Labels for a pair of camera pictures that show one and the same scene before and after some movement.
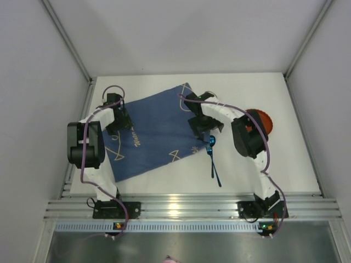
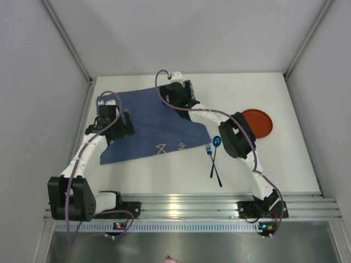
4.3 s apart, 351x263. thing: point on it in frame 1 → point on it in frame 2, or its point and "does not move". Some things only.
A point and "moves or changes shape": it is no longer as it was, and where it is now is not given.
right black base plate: x=250 y=210 does not move
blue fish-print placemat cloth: x=151 y=132 moves or changes shape
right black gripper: x=204 y=129 → x=187 y=89
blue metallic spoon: x=212 y=141 moves or changes shape
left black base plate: x=112 y=209 does not move
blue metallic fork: x=209 y=149 does not move
